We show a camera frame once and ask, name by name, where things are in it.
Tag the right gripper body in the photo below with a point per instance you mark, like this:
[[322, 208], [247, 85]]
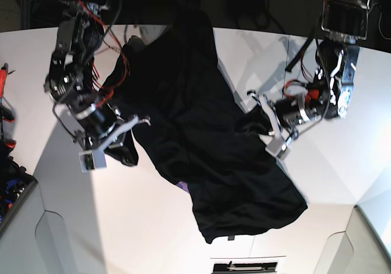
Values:
[[113, 137]]

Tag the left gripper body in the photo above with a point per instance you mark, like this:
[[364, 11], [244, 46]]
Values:
[[278, 130]]

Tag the black printed t-shirt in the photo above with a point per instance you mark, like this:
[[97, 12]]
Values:
[[236, 187]]

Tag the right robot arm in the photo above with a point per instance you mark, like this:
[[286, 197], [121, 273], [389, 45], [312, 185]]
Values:
[[72, 81]]

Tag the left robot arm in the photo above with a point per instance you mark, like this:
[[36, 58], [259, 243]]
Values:
[[328, 61]]

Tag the black white label plate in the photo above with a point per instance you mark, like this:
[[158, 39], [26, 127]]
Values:
[[274, 264]]

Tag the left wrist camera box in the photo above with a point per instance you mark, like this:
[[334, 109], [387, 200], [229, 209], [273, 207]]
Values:
[[279, 148]]

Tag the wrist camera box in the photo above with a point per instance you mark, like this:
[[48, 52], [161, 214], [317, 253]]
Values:
[[279, 148], [92, 159]]

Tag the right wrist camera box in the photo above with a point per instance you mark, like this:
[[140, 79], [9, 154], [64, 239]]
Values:
[[92, 159]]

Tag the orange handled tool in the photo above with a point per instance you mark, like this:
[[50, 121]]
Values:
[[6, 113]]

